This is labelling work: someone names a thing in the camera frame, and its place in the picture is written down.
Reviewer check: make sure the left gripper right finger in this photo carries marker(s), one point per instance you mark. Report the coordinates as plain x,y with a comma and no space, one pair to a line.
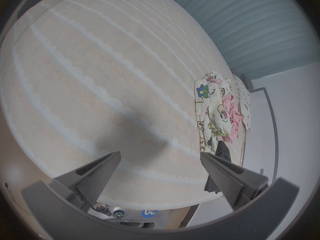
230,181

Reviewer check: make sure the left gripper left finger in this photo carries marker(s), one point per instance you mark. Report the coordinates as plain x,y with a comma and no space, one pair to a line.
95,179

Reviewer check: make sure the black T-shirt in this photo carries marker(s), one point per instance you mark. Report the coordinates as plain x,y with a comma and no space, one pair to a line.
223,151

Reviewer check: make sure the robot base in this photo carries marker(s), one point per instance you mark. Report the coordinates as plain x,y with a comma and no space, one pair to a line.
130,216

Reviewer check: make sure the pink garment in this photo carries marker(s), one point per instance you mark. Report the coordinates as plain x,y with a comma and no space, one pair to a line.
233,119

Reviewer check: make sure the white printed pyjama top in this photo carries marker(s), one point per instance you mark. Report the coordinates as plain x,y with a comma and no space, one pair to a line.
215,114

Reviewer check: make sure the white printed pillow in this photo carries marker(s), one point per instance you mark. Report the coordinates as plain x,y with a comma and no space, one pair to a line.
245,101

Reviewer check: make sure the bed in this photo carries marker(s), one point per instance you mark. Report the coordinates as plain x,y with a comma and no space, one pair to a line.
100,84

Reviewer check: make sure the grey bedside table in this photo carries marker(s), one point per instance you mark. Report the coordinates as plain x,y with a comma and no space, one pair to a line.
246,80

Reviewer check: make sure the blue-green curtain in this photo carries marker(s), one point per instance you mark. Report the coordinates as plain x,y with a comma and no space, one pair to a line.
250,21

